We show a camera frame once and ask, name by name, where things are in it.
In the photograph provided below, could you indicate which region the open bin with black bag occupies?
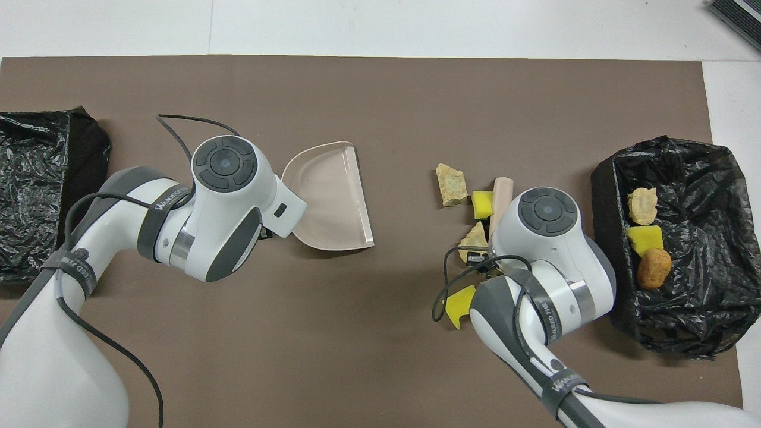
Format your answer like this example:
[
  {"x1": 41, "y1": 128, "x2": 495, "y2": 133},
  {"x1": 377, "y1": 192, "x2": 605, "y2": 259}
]
[{"x1": 590, "y1": 136, "x2": 761, "y2": 360}]

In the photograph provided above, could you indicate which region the brown potato-shaped nugget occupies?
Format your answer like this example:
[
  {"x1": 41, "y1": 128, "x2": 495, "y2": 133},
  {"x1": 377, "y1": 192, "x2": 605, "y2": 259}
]
[{"x1": 637, "y1": 248, "x2": 672, "y2": 290}]

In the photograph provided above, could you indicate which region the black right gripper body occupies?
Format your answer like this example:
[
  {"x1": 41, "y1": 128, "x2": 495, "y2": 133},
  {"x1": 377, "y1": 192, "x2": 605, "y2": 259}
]
[{"x1": 466, "y1": 251, "x2": 505, "y2": 279}]

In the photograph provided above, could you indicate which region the bin wrapped in black bag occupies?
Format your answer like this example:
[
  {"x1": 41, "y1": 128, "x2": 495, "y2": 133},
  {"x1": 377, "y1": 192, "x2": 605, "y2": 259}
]
[{"x1": 0, "y1": 106, "x2": 112, "y2": 284}]

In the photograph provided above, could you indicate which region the beige plastic dustpan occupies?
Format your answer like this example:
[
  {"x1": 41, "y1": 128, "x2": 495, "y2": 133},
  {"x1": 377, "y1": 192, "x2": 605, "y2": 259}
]
[{"x1": 281, "y1": 141, "x2": 375, "y2": 251}]

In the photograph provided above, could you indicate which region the dark grey ribbed device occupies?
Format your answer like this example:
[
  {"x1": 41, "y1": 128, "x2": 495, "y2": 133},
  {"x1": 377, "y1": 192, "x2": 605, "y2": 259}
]
[{"x1": 706, "y1": 0, "x2": 761, "y2": 54}]

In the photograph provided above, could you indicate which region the brown table mat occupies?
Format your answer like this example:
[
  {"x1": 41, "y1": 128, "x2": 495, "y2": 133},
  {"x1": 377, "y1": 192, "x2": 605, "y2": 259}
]
[{"x1": 0, "y1": 55, "x2": 745, "y2": 428}]

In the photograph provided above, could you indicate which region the beige foam chunk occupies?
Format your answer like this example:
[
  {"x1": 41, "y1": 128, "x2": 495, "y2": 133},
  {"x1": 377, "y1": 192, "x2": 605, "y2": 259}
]
[
  {"x1": 457, "y1": 221, "x2": 491, "y2": 250},
  {"x1": 435, "y1": 163, "x2": 468, "y2": 207},
  {"x1": 627, "y1": 187, "x2": 659, "y2": 226}
]

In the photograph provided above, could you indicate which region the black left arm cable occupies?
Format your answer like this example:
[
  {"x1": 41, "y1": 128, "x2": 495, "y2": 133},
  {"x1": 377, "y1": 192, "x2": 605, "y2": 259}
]
[{"x1": 56, "y1": 114, "x2": 241, "y2": 428}]

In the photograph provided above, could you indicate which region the beige hand brush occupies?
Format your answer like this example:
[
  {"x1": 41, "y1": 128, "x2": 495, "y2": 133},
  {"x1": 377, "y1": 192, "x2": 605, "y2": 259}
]
[{"x1": 488, "y1": 177, "x2": 514, "y2": 238}]

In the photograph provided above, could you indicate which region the yellow sponge piece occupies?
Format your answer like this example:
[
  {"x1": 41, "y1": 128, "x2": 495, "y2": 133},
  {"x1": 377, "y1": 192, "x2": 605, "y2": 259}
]
[
  {"x1": 445, "y1": 285, "x2": 477, "y2": 329},
  {"x1": 471, "y1": 190, "x2": 495, "y2": 219},
  {"x1": 626, "y1": 225, "x2": 665, "y2": 257}
]

